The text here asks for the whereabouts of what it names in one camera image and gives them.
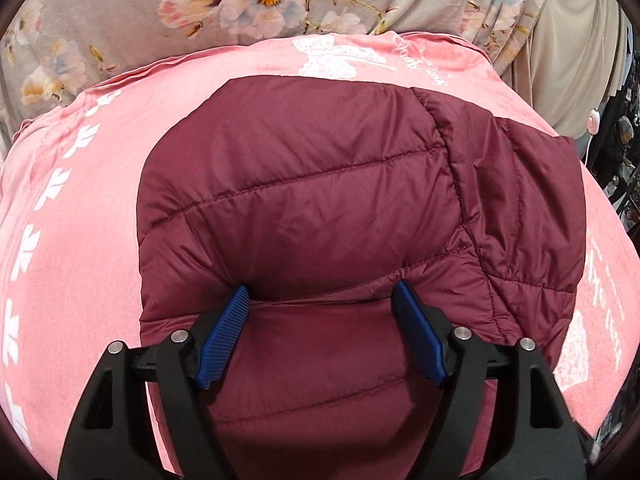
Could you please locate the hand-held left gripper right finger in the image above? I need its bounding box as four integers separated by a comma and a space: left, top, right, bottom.
391, 280, 587, 480

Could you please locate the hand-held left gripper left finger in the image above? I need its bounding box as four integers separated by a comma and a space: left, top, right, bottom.
58, 285, 250, 480

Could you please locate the maroon quilted puffer jacket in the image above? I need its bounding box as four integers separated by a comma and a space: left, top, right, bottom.
136, 77, 587, 480

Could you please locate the pink blanket with white bows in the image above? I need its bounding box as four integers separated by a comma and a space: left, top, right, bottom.
0, 30, 637, 461

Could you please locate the beige curtain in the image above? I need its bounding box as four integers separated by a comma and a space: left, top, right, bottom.
497, 0, 632, 138

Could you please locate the grey floral bed sheet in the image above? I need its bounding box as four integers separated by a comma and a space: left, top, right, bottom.
0, 0, 551, 161

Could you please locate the white cable with round switch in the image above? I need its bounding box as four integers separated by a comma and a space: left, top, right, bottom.
583, 108, 601, 165

